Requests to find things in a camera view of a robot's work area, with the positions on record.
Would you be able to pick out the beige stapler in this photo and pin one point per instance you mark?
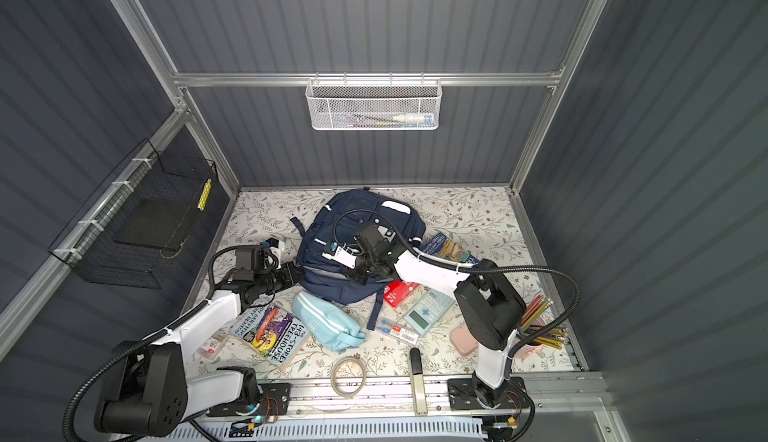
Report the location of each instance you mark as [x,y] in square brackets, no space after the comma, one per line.
[420,405]

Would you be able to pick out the red card box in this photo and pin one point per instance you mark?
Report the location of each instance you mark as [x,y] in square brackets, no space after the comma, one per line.
[398,291]

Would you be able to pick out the blue treehouse paperback book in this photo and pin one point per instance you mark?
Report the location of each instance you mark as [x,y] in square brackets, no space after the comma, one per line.
[442,247]

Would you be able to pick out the purple treehouse paperback book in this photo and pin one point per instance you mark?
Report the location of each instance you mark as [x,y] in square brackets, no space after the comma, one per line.
[271,332]

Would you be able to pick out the black wire basket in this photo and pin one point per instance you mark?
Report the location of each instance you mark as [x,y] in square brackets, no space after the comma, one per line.
[137,229]

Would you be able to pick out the light blue pencil pouch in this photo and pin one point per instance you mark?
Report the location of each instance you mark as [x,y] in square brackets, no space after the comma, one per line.
[333,328]

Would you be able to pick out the light green calculator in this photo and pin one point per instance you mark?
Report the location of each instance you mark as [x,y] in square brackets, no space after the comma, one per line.
[428,311]

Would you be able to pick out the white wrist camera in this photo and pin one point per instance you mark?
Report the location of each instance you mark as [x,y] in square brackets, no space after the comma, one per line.
[275,246]
[340,255]

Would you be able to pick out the pink pencil case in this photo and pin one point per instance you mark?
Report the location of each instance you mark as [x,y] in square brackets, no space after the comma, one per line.
[463,341]

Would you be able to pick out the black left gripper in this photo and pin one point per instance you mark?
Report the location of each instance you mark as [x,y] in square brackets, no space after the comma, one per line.
[288,278]

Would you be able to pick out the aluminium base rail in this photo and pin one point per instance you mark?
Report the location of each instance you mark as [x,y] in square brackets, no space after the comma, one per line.
[390,396]

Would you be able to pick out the navy blue student backpack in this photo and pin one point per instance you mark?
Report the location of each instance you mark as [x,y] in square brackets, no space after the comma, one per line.
[337,222]

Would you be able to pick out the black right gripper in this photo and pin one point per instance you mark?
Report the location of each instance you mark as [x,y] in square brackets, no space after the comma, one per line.
[361,277]

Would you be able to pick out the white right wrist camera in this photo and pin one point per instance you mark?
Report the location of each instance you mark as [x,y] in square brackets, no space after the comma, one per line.
[340,255]

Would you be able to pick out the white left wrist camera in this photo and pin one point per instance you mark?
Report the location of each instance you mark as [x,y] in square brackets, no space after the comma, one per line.
[275,246]

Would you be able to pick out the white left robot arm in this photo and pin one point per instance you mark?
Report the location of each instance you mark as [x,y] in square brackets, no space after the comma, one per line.
[146,390]

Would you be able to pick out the coloured pencils bundle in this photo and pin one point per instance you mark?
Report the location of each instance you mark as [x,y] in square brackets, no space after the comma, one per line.
[536,316]

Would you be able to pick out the clear tape roll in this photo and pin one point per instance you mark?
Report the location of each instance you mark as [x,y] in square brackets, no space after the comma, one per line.
[348,377]

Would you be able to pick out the small clear eraser box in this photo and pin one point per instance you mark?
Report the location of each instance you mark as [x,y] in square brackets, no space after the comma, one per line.
[211,347]

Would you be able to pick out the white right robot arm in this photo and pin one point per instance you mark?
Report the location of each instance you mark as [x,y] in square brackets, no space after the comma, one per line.
[490,306]

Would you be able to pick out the white wire mesh basket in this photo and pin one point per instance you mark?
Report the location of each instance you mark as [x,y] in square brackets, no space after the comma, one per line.
[388,106]

